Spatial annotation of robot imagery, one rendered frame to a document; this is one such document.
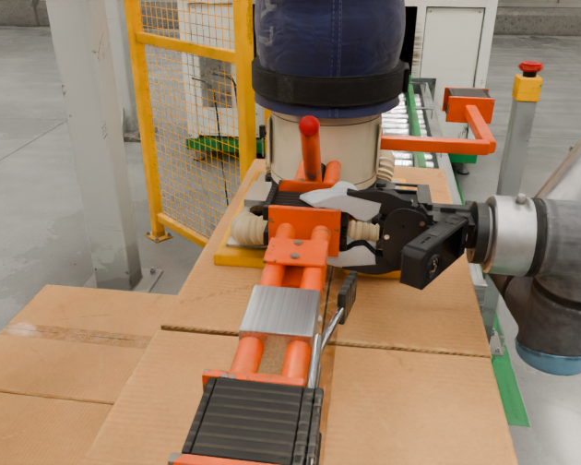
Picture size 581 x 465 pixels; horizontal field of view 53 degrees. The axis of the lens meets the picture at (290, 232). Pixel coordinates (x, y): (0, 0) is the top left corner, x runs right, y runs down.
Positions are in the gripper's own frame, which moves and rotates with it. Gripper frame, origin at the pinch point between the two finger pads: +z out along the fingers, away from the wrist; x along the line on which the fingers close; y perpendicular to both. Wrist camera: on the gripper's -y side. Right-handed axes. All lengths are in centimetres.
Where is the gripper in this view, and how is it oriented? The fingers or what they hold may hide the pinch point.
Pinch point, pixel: (308, 227)
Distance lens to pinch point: 67.0
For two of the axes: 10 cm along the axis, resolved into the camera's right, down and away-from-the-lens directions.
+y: 1.5, -4.5, 8.8
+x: 0.2, -8.9, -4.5
